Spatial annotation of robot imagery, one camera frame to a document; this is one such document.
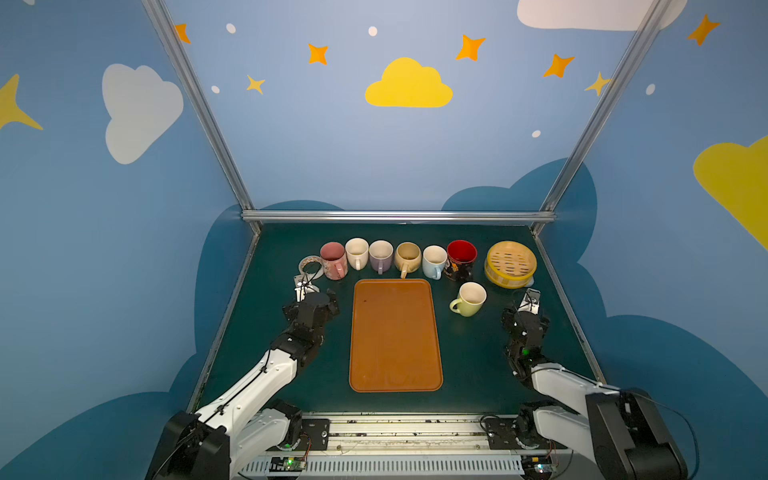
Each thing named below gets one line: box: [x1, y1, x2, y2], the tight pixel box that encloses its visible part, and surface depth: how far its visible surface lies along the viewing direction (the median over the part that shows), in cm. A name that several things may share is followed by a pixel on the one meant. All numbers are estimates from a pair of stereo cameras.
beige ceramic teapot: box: [394, 242, 422, 279], surface depth 105 cm
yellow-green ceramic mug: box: [449, 282, 487, 317], surface depth 95 cm
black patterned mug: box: [444, 240, 478, 281], surface depth 103 cm
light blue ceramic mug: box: [422, 245, 448, 281], surface depth 103 cm
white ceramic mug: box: [345, 238, 369, 271], surface depth 106 cm
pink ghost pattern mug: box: [320, 241, 348, 281], surface depth 101 cm
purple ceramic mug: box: [368, 240, 394, 275], surface depth 107 cm
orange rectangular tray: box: [348, 279, 443, 393], surface depth 92 cm
